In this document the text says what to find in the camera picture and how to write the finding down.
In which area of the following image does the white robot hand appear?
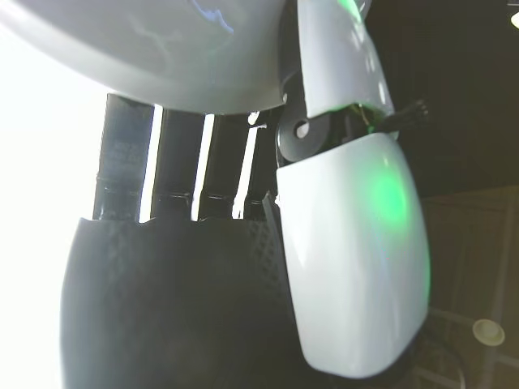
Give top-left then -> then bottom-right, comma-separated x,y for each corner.
59,0 -> 431,389

